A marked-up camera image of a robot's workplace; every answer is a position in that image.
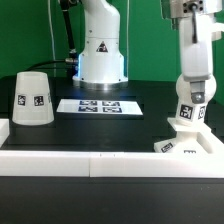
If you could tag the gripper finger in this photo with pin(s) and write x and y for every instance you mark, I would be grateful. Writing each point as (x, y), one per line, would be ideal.
(197, 90)

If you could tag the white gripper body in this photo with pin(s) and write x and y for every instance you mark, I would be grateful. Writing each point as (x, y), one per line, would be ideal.
(196, 48)

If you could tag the white lamp bulb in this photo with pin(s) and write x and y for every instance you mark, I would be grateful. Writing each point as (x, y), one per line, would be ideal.
(189, 113)

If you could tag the white lamp base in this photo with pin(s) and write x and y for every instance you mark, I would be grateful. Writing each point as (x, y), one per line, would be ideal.
(192, 139)

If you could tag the white lamp shade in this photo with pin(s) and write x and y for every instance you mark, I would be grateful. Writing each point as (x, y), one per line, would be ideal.
(32, 102)

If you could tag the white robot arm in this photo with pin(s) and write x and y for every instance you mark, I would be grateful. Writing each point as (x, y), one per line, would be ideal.
(102, 65)

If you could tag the white marker tag sheet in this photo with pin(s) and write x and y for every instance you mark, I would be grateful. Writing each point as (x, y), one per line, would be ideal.
(99, 107)

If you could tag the white left wall bar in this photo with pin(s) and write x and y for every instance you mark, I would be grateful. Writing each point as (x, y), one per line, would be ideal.
(4, 130)

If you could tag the white front wall bar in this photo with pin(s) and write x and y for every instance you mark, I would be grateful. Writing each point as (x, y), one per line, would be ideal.
(101, 164)

